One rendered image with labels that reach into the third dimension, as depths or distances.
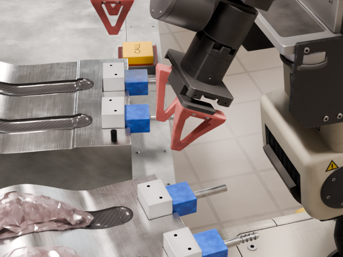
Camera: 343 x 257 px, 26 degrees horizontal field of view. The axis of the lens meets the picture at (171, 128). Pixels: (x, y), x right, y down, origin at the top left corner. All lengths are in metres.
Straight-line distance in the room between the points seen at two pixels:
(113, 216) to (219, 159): 1.49
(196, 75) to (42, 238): 0.29
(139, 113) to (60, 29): 0.52
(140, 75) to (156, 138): 0.12
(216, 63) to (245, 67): 2.13
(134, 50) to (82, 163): 0.39
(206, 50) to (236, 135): 1.76
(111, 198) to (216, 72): 0.28
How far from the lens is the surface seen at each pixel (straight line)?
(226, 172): 2.50
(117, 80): 1.26
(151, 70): 1.47
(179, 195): 1.08
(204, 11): 0.88
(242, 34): 0.92
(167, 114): 1.02
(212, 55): 0.92
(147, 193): 1.07
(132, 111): 1.19
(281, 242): 1.87
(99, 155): 1.16
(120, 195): 1.11
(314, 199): 1.34
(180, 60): 0.96
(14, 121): 1.23
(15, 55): 1.58
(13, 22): 1.71
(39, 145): 1.17
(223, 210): 2.35
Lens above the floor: 1.58
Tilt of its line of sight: 36 degrees down
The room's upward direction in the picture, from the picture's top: straight up
